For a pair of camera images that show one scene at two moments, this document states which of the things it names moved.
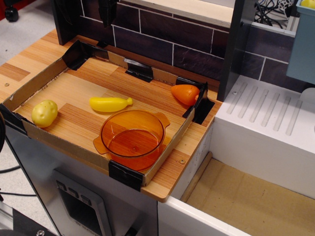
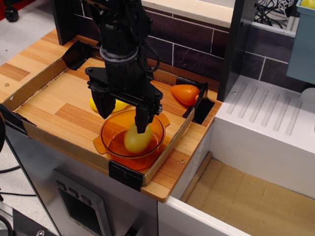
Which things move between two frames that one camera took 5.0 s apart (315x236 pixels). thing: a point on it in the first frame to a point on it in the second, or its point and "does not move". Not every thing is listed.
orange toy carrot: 187,94 does not move
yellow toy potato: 44,113 to 137,142
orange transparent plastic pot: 133,138 does not move
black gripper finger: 107,10 to 122,78
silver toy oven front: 82,198 does not move
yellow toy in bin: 309,3 does not move
